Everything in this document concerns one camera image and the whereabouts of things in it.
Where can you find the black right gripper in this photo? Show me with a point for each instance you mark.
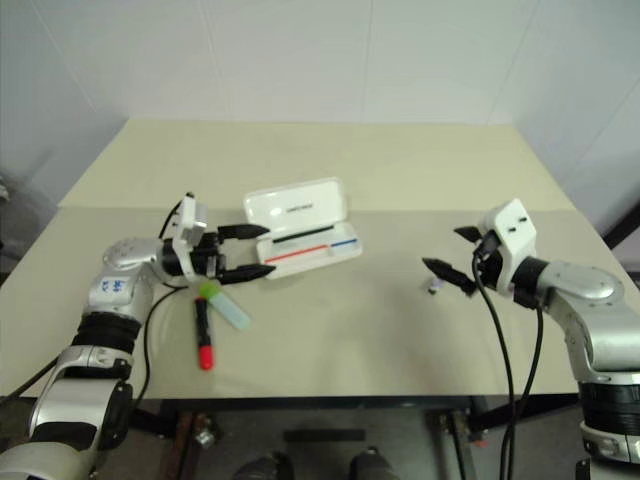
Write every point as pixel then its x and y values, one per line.
pixel 492 267

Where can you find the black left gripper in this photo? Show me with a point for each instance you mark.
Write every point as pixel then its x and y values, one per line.
pixel 207 260

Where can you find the green capped translucent highlighter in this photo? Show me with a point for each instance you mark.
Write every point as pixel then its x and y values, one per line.
pixel 227 310

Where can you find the black marker with red cap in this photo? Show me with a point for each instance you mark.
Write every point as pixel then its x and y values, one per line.
pixel 204 330

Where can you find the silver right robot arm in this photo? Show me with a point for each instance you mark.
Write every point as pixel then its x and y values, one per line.
pixel 575 280

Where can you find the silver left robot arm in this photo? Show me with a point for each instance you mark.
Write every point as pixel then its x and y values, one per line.
pixel 120 260

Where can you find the white hinged pencil case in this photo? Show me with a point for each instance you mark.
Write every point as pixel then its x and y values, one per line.
pixel 295 205

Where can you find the metal table clamp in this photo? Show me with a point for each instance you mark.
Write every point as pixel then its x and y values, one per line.
pixel 205 432
pixel 470 427

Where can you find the dark rounded shape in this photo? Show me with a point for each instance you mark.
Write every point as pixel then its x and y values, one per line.
pixel 375 465

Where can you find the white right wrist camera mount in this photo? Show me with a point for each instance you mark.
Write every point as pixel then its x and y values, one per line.
pixel 515 225

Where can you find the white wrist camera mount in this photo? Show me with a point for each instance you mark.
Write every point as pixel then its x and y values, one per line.
pixel 515 225
pixel 192 215

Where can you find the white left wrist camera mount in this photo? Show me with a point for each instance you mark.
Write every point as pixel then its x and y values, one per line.
pixel 192 215

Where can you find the black table frame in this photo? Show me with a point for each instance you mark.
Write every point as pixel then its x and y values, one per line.
pixel 310 402

